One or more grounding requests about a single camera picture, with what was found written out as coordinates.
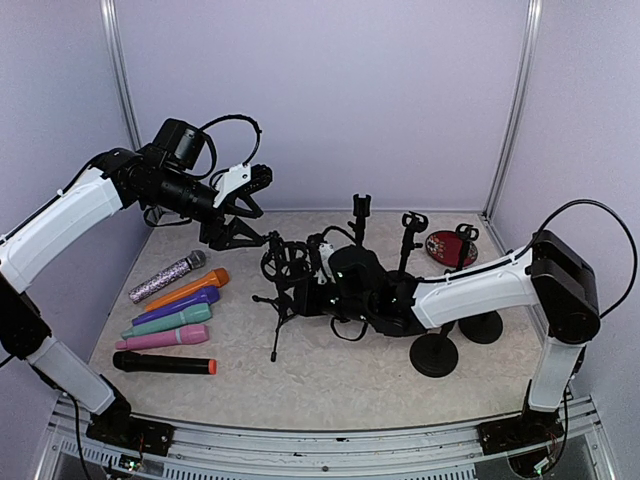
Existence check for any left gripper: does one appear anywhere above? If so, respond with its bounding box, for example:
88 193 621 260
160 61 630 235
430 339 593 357
144 165 265 250

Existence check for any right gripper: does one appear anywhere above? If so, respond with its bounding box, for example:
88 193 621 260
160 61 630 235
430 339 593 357
278 274 374 323

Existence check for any black tripod microphone stand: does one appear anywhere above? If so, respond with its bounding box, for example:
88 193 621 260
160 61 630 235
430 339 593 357
252 231 311 362

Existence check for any silver glitter microphone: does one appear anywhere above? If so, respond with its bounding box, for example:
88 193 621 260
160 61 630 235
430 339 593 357
128 250 206 304

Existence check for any orange toy microphone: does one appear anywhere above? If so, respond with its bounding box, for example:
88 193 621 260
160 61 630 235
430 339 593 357
145 268 230 312

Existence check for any purple toy microphone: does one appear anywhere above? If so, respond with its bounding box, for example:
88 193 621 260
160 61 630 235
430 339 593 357
131 286 220 326

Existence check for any mint green toy microphone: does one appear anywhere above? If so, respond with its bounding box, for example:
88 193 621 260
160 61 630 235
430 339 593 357
121 303 211 340

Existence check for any pink toy microphone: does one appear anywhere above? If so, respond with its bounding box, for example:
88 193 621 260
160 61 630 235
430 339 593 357
115 324 210 351

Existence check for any short black microphone stand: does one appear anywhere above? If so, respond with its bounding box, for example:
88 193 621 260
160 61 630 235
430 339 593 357
446 223 479 271

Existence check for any black wireless microphone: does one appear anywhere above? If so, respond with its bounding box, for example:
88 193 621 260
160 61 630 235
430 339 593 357
112 351 217 375

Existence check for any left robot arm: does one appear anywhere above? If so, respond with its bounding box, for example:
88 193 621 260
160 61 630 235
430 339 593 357
1 119 273 448

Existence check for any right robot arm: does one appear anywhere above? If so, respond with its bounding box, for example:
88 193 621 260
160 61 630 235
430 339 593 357
290 197 606 454

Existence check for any red patterned plate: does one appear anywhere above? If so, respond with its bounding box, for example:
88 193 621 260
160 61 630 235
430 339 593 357
425 228 479 268

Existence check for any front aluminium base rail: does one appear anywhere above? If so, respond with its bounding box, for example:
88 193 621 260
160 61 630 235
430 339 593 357
27 397 623 479

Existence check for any left aluminium frame post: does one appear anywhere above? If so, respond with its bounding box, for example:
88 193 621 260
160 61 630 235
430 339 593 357
99 0 142 150

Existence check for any aluminium frame post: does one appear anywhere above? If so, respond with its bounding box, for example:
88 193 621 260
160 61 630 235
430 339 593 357
483 0 543 223
99 0 142 150

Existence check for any right aluminium frame post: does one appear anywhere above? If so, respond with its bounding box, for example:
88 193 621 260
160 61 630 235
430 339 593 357
483 0 543 223

